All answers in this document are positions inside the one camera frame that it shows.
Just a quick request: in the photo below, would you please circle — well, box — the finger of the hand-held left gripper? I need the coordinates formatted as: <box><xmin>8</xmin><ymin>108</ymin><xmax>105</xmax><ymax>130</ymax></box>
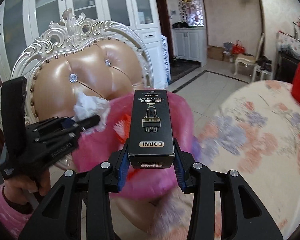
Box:
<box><xmin>26</xmin><ymin>116</ymin><xmax>76</xmax><ymax>137</ymax></box>
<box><xmin>35</xmin><ymin>115</ymin><xmax>101</xmax><ymax>144</ymax></box>

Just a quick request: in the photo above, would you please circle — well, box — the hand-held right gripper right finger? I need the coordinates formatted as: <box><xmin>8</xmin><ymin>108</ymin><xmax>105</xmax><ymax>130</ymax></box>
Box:
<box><xmin>173</xmin><ymin>138</ymin><xmax>283</xmax><ymax>240</ymax></box>

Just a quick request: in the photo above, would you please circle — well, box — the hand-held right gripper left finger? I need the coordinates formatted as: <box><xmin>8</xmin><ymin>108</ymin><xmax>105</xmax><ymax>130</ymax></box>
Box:
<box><xmin>19</xmin><ymin>139</ymin><xmax>131</xmax><ymax>240</ymax></box>

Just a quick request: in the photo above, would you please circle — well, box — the white tissue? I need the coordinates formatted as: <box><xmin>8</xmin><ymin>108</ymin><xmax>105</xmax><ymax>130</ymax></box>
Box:
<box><xmin>74</xmin><ymin>92</ymin><xmax>112</xmax><ymax>132</ymax></box>

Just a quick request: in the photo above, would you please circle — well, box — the pink plastic bag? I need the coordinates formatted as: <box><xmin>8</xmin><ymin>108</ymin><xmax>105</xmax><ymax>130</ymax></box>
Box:
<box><xmin>72</xmin><ymin>92</ymin><xmax>198</xmax><ymax>201</ymax></box>

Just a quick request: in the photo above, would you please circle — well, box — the orange foam fruit net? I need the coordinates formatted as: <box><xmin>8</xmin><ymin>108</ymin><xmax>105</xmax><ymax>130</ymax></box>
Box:
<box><xmin>113</xmin><ymin>113</ymin><xmax>133</xmax><ymax>141</ymax></box>

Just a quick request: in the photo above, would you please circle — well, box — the black printed carton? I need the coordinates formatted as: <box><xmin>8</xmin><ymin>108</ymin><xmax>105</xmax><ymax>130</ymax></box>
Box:
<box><xmin>127</xmin><ymin>89</ymin><xmax>176</xmax><ymax>169</ymax></box>

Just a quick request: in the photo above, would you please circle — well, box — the person's left forearm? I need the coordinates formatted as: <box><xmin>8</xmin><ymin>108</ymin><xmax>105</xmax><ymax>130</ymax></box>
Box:
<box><xmin>0</xmin><ymin>182</ymin><xmax>41</xmax><ymax>240</ymax></box>

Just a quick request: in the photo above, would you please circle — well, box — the person's left hand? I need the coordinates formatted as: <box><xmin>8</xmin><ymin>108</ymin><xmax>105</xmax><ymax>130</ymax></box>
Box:
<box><xmin>2</xmin><ymin>170</ymin><xmax>52</xmax><ymax>201</ymax></box>

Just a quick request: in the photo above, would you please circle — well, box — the ornate tufted leather chair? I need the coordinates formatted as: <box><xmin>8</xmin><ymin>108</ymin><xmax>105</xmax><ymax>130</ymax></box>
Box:
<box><xmin>9</xmin><ymin>9</ymin><xmax>193</xmax><ymax>240</ymax></box>

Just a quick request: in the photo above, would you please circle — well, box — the floral tablecloth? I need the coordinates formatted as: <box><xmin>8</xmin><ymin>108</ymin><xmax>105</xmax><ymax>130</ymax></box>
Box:
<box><xmin>194</xmin><ymin>80</ymin><xmax>300</xmax><ymax>240</ymax></box>

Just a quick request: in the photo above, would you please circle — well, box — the white patterned carton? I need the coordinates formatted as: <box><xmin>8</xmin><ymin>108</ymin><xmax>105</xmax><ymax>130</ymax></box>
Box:
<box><xmin>160</xmin><ymin>34</ymin><xmax>171</xmax><ymax>84</ymax></box>

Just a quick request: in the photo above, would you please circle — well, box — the dark wooden door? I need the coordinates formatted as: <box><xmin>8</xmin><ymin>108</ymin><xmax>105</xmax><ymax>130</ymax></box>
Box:
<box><xmin>153</xmin><ymin>0</ymin><xmax>173</xmax><ymax>58</ymax></box>

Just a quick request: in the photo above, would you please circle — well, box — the tall white glass cabinet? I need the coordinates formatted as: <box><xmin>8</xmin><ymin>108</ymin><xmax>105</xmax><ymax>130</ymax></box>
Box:
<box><xmin>0</xmin><ymin>0</ymin><xmax>163</xmax><ymax>120</ymax></box>

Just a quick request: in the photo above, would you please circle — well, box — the brown cardboard box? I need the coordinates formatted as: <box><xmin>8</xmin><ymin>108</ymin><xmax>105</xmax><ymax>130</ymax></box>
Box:
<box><xmin>207</xmin><ymin>45</ymin><xmax>224</xmax><ymax>61</ymax></box>

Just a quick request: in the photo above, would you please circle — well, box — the low white cabinet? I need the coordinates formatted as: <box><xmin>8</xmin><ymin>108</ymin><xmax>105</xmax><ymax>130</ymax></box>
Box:
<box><xmin>172</xmin><ymin>27</ymin><xmax>208</xmax><ymax>67</ymax></box>

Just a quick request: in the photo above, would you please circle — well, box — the cream wooden side chair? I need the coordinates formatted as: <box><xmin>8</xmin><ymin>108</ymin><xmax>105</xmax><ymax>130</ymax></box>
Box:
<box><xmin>234</xmin><ymin>32</ymin><xmax>266</xmax><ymax>78</ymax></box>

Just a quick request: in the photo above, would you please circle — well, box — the red gift bag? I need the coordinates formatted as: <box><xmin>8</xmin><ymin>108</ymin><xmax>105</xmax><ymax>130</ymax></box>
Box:
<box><xmin>231</xmin><ymin>40</ymin><xmax>246</xmax><ymax>55</ymax></box>

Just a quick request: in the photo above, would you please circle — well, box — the dark clothes pile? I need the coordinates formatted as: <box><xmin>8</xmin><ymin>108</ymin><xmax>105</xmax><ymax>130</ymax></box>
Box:
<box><xmin>255</xmin><ymin>56</ymin><xmax>273</xmax><ymax>72</ymax></box>

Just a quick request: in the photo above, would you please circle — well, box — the black piano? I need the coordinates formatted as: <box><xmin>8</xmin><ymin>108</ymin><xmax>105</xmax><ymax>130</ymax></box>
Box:
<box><xmin>275</xmin><ymin>50</ymin><xmax>300</xmax><ymax>83</ymax></box>

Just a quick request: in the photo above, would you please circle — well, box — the white lattice screen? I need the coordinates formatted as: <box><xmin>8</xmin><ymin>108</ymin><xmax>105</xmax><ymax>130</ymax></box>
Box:
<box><xmin>176</xmin><ymin>0</ymin><xmax>206</xmax><ymax>28</ymax></box>

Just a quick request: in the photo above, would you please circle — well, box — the white lace piano cover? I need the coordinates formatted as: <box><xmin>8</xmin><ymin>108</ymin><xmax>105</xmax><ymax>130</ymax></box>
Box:
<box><xmin>276</xmin><ymin>31</ymin><xmax>300</xmax><ymax>56</ymax></box>

